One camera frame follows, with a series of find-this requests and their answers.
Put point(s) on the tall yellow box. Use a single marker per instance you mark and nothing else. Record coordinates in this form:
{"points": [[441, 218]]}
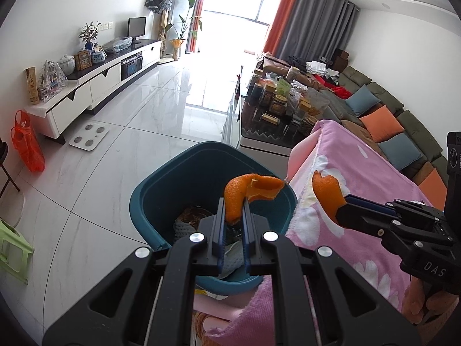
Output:
{"points": [[32, 86]]}

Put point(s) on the brown boxes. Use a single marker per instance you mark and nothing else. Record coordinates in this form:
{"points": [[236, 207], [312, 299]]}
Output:
{"points": [[340, 59]]}

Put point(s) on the black monitor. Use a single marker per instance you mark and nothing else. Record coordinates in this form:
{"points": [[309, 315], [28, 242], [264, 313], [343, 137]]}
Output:
{"points": [[137, 28]]}

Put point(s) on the white clothes pile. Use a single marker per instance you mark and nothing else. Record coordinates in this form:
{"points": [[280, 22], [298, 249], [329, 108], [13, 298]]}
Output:
{"points": [[316, 67]]}

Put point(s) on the large gold foil wrapper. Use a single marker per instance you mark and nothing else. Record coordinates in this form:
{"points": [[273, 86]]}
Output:
{"points": [[191, 216]]}

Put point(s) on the group of glass jars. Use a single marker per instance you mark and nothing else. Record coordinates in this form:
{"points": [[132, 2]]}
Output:
{"points": [[279, 102]]}

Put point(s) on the teal plastic bin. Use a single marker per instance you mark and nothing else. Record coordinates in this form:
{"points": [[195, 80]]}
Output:
{"points": [[173, 187]]}

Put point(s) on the orange peel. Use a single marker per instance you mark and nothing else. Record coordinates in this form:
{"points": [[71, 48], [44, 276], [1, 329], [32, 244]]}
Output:
{"points": [[237, 191], [324, 194]]}

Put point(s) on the black bag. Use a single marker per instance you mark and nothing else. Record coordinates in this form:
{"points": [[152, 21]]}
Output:
{"points": [[297, 61]]}

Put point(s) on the white and black tv cabinet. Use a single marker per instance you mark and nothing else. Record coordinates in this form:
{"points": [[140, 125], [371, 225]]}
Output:
{"points": [[108, 79]]}

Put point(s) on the yellow flower bouquet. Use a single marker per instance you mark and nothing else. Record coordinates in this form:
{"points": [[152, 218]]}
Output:
{"points": [[177, 47]]}

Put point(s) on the large window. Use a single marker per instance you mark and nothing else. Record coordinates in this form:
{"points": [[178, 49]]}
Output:
{"points": [[237, 7]]}

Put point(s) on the red plastic bag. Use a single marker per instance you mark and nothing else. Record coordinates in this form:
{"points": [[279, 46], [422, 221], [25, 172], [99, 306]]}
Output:
{"points": [[28, 144]]}

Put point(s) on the green plastic stool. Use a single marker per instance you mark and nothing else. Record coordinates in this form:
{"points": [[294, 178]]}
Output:
{"points": [[16, 248]]}

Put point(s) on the tall leafy plant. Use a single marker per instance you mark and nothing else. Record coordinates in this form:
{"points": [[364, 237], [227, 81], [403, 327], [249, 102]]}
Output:
{"points": [[189, 14]]}

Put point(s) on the blue cushion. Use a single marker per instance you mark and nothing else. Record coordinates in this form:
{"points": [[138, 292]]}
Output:
{"points": [[399, 152], [362, 100]]}

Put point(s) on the clear plastic bag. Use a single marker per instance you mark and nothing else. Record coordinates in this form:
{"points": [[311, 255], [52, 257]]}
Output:
{"points": [[117, 44]]}

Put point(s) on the standing fan with patterned cover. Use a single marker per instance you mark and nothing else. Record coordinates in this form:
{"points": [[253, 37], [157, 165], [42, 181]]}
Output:
{"points": [[158, 0]]}

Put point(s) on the orange and grey curtain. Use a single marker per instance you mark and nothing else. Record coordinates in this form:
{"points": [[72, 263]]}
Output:
{"points": [[197, 14]]}

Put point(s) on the red cloth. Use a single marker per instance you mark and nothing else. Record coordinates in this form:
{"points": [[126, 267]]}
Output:
{"points": [[336, 88]]}

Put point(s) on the small plant in blue vase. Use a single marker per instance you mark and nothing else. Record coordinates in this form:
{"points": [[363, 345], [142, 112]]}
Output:
{"points": [[89, 34]]}

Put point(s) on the green sectional sofa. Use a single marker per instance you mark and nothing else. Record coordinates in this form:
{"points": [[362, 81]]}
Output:
{"points": [[410, 122]]}

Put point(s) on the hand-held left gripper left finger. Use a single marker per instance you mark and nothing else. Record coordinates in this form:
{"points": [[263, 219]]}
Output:
{"points": [[221, 230]]}

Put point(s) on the white ceramic jar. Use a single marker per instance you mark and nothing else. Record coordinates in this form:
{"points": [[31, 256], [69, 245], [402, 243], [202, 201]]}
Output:
{"points": [[66, 65]]}

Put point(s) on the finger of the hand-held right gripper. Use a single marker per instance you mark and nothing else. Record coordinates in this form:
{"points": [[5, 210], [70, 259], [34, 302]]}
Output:
{"points": [[360, 218], [371, 203]]}

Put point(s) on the orange cushion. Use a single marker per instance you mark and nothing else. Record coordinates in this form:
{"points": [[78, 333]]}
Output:
{"points": [[434, 189], [381, 123]]}

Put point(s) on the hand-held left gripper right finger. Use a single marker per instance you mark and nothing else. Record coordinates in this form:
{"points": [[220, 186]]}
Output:
{"points": [[246, 238]]}

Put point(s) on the white bathroom scale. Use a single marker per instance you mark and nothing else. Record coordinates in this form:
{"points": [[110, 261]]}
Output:
{"points": [[89, 135]]}

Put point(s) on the blue and white bowl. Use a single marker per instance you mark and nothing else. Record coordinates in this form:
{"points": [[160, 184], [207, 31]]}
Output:
{"points": [[98, 54]]}

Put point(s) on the black chair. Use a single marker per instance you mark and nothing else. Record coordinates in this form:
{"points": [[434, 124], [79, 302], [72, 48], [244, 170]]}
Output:
{"points": [[6, 167]]}

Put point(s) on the dark glass coffee table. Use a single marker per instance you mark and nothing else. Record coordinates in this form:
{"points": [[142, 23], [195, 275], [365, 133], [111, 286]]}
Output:
{"points": [[266, 133]]}

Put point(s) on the wooden picture frame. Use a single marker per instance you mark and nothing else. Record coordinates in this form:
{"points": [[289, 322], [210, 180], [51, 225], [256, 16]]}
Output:
{"points": [[83, 60]]}

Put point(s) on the clear display case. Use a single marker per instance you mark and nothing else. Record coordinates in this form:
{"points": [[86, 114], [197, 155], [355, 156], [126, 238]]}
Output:
{"points": [[52, 81]]}

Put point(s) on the white standing air conditioner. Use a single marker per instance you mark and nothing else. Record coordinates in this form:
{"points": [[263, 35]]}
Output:
{"points": [[180, 7]]}

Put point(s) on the pink flower print blanket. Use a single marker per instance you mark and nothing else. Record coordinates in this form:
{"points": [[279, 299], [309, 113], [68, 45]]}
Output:
{"points": [[342, 259]]}

